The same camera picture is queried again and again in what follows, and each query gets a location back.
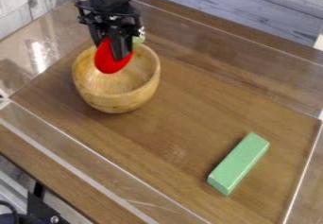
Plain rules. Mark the wooden bowl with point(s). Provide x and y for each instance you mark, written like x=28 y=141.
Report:
x=123 y=91

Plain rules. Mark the clear acrylic tray walls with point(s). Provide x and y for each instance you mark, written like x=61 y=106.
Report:
x=133 y=168

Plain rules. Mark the black clamp under table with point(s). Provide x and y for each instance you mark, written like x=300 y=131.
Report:
x=40 y=213

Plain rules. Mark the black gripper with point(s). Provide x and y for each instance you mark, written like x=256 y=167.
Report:
x=125 y=17

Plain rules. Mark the red toy strawberry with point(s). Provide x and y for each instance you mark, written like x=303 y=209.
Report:
x=104 y=61

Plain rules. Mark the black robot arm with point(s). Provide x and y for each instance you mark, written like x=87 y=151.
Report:
x=105 y=5

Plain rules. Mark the green rectangular block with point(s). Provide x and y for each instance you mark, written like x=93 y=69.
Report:
x=237 y=162

